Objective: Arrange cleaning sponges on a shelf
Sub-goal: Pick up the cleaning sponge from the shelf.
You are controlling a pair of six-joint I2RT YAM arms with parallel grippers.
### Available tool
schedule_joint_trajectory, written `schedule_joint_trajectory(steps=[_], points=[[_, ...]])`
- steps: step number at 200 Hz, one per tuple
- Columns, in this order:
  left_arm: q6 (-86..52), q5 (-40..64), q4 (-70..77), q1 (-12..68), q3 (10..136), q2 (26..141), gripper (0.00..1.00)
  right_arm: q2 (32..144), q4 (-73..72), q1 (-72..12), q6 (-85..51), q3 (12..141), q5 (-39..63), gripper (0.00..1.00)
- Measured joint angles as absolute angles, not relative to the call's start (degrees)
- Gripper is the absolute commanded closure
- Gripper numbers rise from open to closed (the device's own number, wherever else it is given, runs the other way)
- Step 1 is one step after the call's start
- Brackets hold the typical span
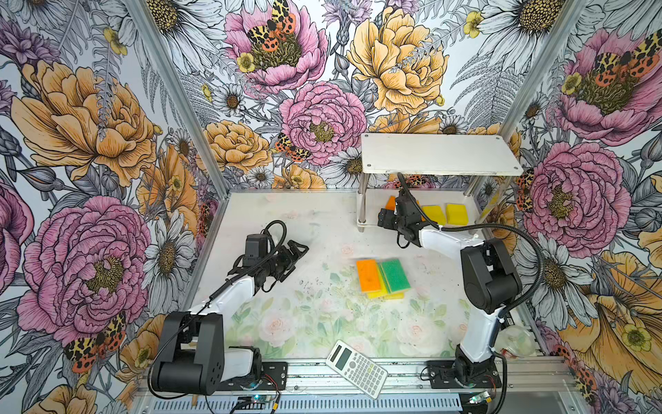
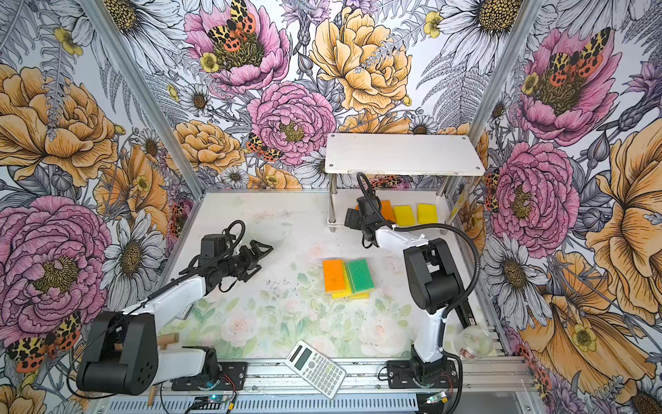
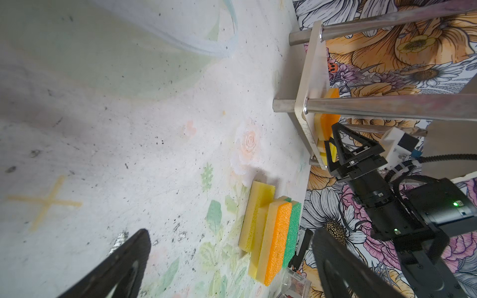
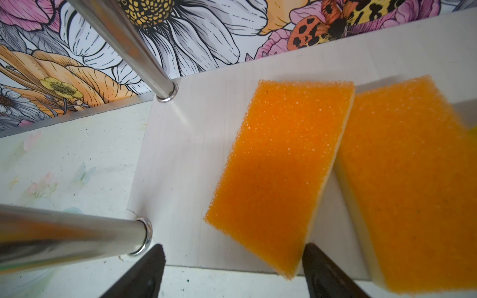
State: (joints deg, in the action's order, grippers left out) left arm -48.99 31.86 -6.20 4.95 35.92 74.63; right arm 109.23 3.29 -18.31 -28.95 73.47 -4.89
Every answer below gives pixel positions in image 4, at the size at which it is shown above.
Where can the orange top sponge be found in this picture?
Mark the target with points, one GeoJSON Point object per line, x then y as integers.
{"type": "Point", "coordinates": [407, 168]}

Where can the white two-tier shelf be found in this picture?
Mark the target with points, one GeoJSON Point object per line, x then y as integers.
{"type": "Point", "coordinates": [162, 161]}

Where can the orange sponge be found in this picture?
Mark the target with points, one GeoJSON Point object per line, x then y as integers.
{"type": "Point", "coordinates": [407, 168]}
{"type": "Point", "coordinates": [278, 167]}

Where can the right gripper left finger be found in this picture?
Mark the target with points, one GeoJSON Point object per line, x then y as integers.
{"type": "Point", "coordinates": [143, 280]}

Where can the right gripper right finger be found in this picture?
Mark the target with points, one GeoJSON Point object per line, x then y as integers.
{"type": "Point", "coordinates": [325, 279]}

